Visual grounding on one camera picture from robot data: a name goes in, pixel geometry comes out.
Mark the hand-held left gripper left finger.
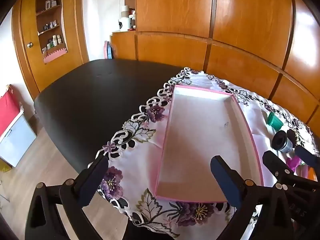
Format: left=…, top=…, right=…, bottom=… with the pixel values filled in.
left=25, top=156, right=109, bottom=240

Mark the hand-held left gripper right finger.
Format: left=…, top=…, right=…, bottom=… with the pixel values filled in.
left=210, top=155, right=294, bottom=240

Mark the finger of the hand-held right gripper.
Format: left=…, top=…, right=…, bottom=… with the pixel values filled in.
left=262, top=151, right=304, bottom=193
left=294, top=146, right=320, bottom=180

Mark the magenta plastic toy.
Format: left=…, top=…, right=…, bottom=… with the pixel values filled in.
left=286, top=156, right=304, bottom=172

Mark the yellow plastic toy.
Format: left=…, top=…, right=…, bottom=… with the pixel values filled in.
left=306, top=166, right=318, bottom=180

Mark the green plastic cup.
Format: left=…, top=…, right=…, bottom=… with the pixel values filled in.
left=265, top=112, right=284, bottom=130

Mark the pink toy tray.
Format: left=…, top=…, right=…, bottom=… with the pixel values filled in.
left=154, top=84, right=264, bottom=203

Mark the white floral embroidered tablecloth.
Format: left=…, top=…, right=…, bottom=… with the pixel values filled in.
left=87, top=67, right=320, bottom=240

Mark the grey storage box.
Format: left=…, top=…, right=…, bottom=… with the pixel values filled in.
left=0, top=116, right=38, bottom=168

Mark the red cloth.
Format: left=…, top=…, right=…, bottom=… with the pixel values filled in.
left=0, top=85, right=24, bottom=140

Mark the pink scalloped foam strip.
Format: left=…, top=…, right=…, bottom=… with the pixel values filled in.
left=43, top=47, right=68, bottom=64

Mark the group of small bottles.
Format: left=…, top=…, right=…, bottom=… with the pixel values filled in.
left=41, top=34, right=64, bottom=53

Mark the wooden door with shelf niche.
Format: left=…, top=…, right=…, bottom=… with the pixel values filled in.
left=11, top=0, right=88, bottom=100

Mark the white mug on shelf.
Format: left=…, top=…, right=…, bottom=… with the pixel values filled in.
left=118, top=17, right=132, bottom=31

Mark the wooden wardrobe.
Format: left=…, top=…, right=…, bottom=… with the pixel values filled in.
left=110, top=0, right=320, bottom=130

